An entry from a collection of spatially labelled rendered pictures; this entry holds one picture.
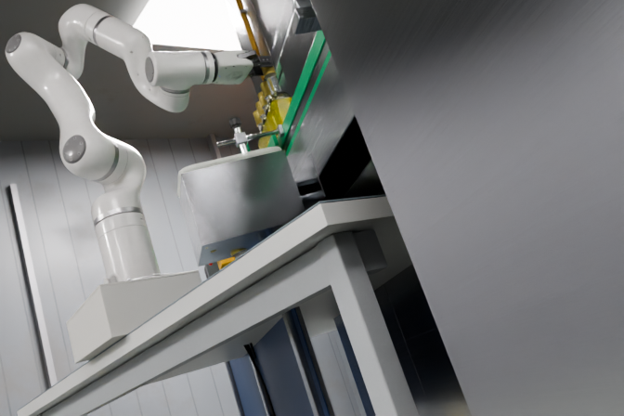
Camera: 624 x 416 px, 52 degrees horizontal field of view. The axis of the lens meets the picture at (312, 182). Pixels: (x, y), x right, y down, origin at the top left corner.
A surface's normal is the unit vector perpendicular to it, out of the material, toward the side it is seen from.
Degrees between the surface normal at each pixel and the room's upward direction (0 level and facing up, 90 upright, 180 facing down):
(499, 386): 90
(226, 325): 90
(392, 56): 90
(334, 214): 90
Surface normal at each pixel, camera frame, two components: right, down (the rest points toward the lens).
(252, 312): -0.75, 0.06
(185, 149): 0.57, -0.43
